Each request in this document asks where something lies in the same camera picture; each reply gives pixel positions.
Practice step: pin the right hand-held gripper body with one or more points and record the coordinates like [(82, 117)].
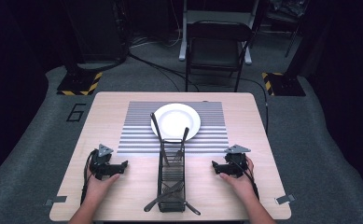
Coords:
[(236, 160)]

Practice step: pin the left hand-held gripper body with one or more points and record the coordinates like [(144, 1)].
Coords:
[(100, 161)]

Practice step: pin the person's right hand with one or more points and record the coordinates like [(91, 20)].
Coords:
[(240, 185)]

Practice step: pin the person's left hand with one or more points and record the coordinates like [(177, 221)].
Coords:
[(100, 188)]

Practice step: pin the grey striped placemat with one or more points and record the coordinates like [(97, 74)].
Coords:
[(213, 124)]

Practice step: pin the grey tape strip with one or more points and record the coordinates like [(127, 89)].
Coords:
[(285, 199), (55, 200)]

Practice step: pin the white round plate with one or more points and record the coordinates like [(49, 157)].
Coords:
[(177, 119)]

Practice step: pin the black hazard-striped stand base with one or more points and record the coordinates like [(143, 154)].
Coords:
[(78, 84), (286, 84)]

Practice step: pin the black folding chair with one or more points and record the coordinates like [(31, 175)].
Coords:
[(215, 51)]

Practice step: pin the large black cabinet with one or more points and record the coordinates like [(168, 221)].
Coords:
[(96, 29)]

